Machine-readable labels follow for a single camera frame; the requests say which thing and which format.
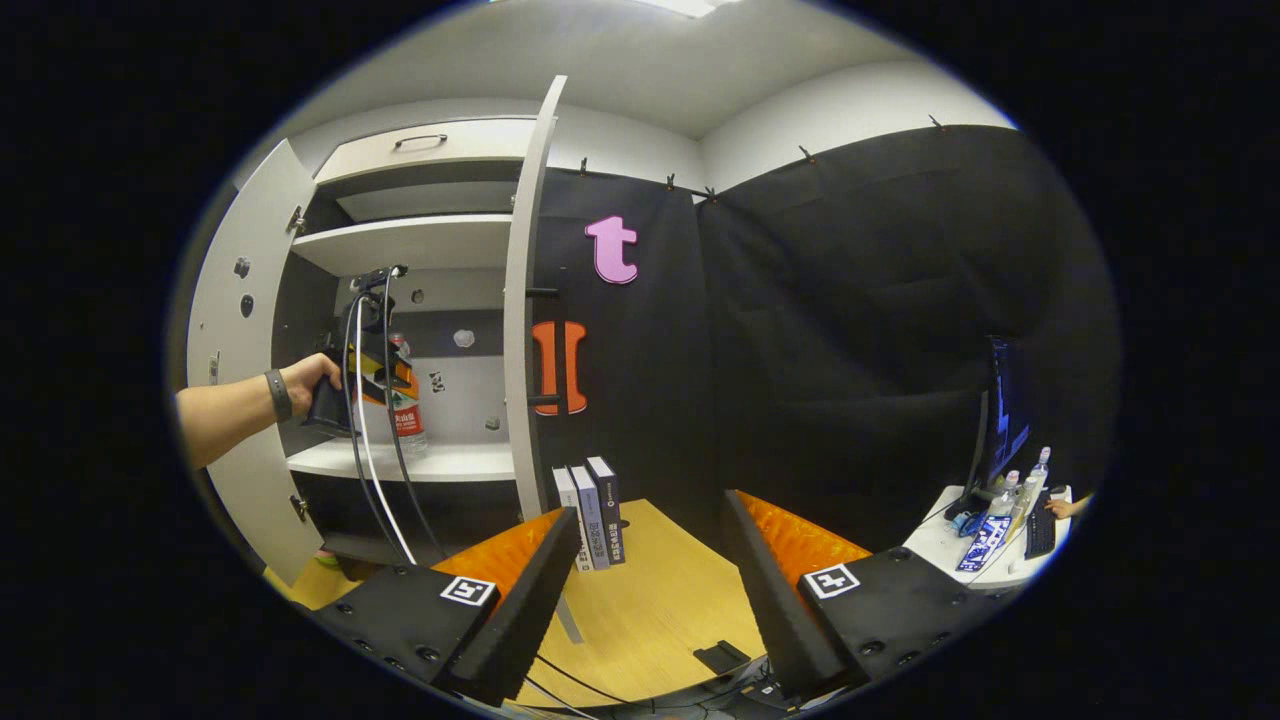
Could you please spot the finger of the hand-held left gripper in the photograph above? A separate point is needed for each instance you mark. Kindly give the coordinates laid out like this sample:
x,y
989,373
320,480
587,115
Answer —
x,y
385,375

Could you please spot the white cabinet shelf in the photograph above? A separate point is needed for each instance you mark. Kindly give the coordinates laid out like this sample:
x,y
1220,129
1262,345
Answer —
x,y
420,240

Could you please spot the pale grey book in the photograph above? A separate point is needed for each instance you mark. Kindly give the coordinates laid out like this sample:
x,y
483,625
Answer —
x,y
590,515

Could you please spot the black keyboard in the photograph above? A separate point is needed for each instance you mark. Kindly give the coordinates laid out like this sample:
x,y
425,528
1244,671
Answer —
x,y
1040,525

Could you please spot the long ceiling light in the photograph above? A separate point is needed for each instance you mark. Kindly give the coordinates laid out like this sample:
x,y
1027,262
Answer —
x,y
690,6

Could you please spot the black wristband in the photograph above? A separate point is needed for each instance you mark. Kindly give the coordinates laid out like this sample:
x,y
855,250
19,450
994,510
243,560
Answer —
x,y
279,395

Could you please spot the white cabinet door cat stickers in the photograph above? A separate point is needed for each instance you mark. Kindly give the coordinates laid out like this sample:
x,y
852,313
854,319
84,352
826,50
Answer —
x,y
240,250

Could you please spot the small black flat device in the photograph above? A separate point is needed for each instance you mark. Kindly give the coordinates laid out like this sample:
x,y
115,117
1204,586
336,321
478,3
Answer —
x,y
720,657

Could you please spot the blue patterned packet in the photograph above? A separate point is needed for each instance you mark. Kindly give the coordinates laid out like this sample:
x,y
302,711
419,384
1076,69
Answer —
x,y
985,543

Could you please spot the dark blue book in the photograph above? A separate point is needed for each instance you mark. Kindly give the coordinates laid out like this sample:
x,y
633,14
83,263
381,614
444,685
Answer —
x,y
608,505

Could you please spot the white open cabinet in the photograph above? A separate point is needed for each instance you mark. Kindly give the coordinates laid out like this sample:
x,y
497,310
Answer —
x,y
460,400

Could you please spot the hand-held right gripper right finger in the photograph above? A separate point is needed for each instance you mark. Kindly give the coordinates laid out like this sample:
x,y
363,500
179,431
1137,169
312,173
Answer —
x,y
770,600

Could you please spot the small clear bottle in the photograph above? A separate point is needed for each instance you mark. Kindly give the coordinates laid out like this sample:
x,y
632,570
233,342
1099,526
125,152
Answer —
x,y
1041,468
1006,495

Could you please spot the black backdrop cloth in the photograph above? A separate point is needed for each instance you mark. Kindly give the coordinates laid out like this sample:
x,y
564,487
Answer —
x,y
850,330

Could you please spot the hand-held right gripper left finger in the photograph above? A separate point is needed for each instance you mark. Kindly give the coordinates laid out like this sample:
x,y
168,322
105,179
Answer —
x,y
520,610

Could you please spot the white desk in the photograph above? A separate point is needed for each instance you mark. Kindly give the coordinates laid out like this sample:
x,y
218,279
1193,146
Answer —
x,y
935,545

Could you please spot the clear plastic bottle red label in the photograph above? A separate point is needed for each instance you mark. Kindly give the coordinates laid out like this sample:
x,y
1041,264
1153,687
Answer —
x,y
408,425

